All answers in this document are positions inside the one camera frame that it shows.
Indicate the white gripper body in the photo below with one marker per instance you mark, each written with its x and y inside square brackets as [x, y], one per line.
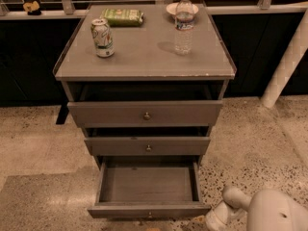
[220, 216]

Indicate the grey bottom drawer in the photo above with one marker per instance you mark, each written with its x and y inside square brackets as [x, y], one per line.
[149, 187]

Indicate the grey drawer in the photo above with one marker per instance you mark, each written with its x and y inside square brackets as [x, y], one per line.
[141, 146]
[145, 113]
[149, 187]

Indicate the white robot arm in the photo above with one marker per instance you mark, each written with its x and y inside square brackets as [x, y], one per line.
[267, 210]

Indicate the grey top drawer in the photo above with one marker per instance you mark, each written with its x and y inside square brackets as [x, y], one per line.
[145, 113]

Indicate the grey middle drawer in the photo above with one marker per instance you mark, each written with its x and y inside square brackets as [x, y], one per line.
[141, 146]

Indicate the grey wooden drawer cabinet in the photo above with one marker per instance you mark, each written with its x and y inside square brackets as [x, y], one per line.
[145, 67]

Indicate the white diagonal pillar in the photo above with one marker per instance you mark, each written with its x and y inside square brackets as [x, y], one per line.
[296, 49]

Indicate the clear plastic water bottle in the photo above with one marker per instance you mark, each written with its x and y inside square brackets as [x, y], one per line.
[184, 22]

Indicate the white bowl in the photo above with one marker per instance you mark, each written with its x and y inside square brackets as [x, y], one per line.
[172, 7]

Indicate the white green soda can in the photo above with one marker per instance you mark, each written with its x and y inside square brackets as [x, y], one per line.
[102, 37]

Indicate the green snack packet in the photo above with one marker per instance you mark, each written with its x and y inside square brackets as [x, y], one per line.
[123, 17]

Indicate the small yellow object on ledge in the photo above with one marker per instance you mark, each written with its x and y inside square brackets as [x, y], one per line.
[32, 8]

